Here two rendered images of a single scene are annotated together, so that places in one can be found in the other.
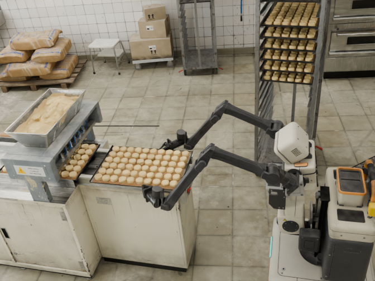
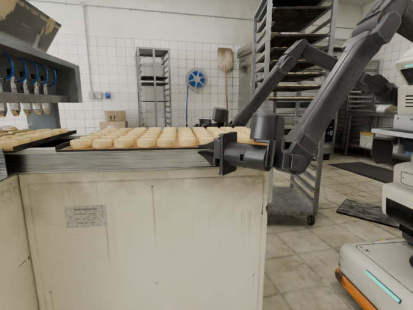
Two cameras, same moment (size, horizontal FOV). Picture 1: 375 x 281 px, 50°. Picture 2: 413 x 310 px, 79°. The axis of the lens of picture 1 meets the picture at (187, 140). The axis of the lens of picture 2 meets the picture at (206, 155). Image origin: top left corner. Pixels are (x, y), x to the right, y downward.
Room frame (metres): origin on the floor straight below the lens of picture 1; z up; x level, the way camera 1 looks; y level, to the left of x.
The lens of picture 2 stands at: (1.30, 0.56, 1.02)
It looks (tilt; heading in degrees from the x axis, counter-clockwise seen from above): 12 degrees down; 336
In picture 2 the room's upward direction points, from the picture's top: straight up
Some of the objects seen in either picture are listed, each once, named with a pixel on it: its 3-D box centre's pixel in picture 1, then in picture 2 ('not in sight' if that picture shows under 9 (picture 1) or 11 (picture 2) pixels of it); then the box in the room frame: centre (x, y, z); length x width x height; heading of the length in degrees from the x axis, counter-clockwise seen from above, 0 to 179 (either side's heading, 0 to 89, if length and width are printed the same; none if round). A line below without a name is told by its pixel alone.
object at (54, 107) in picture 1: (49, 114); not in sight; (2.28, 0.87, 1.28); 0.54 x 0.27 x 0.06; 163
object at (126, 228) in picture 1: (143, 212); (159, 258); (2.14, 0.39, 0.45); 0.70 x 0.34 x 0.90; 73
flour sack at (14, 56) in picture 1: (19, 50); not in sight; (5.78, 2.34, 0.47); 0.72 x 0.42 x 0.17; 171
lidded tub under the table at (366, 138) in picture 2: not in sight; (376, 139); (4.22, -4.13, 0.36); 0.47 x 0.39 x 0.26; 79
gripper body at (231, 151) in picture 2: (151, 195); (236, 154); (1.81, 0.26, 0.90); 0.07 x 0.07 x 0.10; 28
